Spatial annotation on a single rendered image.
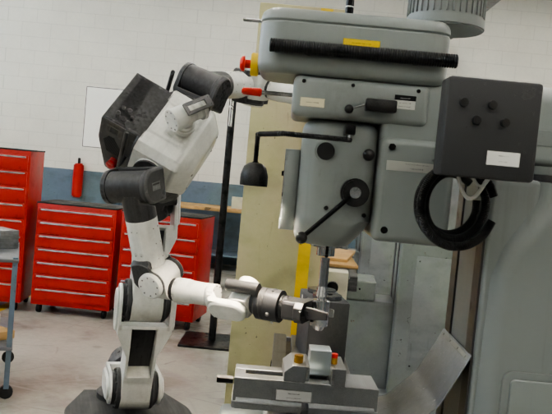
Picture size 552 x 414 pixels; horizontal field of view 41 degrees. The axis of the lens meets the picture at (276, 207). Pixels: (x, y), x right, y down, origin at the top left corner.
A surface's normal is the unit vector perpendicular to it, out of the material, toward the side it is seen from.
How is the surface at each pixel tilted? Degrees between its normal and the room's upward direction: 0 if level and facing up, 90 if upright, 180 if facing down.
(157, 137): 58
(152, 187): 84
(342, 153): 90
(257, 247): 90
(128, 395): 104
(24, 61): 90
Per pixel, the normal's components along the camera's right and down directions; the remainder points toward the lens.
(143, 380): 0.22, 0.53
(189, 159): 0.82, 0.03
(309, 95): -0.02, 0.05
